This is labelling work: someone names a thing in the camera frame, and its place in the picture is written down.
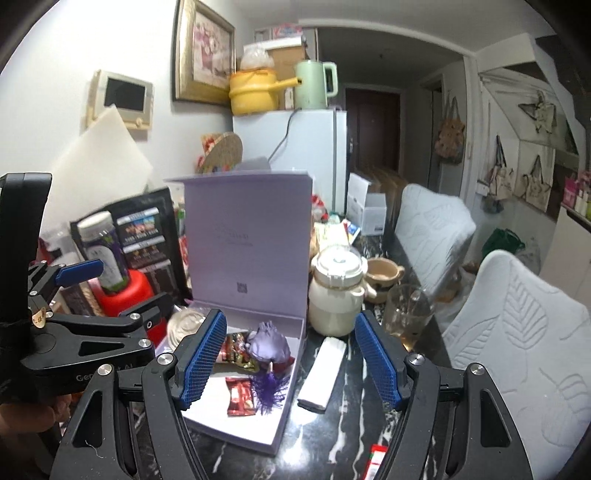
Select purple satin pouch with tassel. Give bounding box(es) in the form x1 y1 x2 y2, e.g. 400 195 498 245
247 321 294 414

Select small dark red sachet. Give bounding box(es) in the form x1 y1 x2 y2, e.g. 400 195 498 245
225 377 256 417

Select white cable bag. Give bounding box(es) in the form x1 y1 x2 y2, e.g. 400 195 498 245
166 308 205 350

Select dark label jar white lid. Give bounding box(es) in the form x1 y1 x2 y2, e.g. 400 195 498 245
77 211 130 295

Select glass pitcher with tea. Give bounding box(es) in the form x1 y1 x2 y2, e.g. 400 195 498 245
382 284 434 351

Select red plastic container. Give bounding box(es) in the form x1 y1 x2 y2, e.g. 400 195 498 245
89 268 168 347

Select white folded towel roll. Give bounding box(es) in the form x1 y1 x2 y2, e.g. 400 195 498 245
297 337 346 412

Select beige ceramic cup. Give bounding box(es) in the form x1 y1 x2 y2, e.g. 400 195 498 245
366 258 406 304

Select red white paper card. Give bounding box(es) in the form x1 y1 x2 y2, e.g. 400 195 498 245
362 444 388 480

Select black snack package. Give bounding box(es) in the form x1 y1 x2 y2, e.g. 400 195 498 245
70 188 190 304

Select white foam board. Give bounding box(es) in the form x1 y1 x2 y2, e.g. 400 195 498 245
41 106 153 233

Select lilac gift box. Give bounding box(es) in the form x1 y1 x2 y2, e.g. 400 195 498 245
163 170 316 457

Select far light blue chair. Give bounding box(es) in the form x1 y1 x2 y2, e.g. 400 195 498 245
394 184 476 300

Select light blue chair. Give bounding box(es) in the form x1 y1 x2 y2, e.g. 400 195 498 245
442 250 590 479
394 184 476 300

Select white cardboard box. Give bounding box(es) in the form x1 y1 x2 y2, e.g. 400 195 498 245
346 173 387 236

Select near light blue chair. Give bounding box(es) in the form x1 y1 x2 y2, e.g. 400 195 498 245
442 250 590 479

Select white cabinet counter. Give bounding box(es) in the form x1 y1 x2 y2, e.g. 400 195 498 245
540 205 591 306

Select white mini fridge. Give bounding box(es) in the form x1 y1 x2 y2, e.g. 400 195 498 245
232 108 348 214

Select brown hanging bag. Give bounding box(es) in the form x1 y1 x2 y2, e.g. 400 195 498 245
434 96 466 165

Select white canvas tote bag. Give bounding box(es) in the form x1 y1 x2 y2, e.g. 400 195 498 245
518 155 552 212

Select yellow pot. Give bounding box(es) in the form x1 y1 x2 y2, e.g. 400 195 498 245
228 68 303 116

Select framed flower picture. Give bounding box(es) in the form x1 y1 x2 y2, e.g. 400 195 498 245
172 0 235 106

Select green electric kettle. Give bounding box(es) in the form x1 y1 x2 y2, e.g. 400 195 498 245
294 60 339 110

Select beige wall intercom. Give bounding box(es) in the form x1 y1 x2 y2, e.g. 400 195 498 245
85 70 154 130

